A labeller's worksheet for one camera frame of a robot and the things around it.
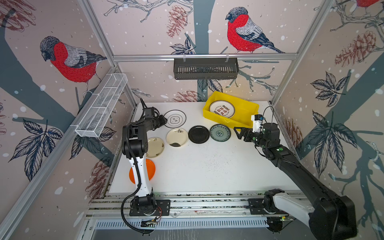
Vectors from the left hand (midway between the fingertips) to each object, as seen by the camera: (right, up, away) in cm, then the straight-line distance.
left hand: (165, 119), depth 107 cm
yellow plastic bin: (+60, +7, +7) cm, 61 cm away
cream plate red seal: (-3, -18, -12) cm, 22 cm away
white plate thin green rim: (+7, 0, +4) cm, 8 cm away
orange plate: (-4, -30, -22) cm, 37 cm away
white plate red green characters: (+44, +9, +7) cm, 45 cm away
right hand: (+46, -5, -27) cm, 54 cm away
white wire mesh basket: (-27, -1, -37) cm, 46 cm away
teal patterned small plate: (+40, -10, -4) cm, 41 cm away
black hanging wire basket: (+17, +37, 0) cm, 41 cm away
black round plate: (+24, -11, -7) cm, 28 cm away
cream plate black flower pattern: (+9, -13, -5) cm, 17 cm away
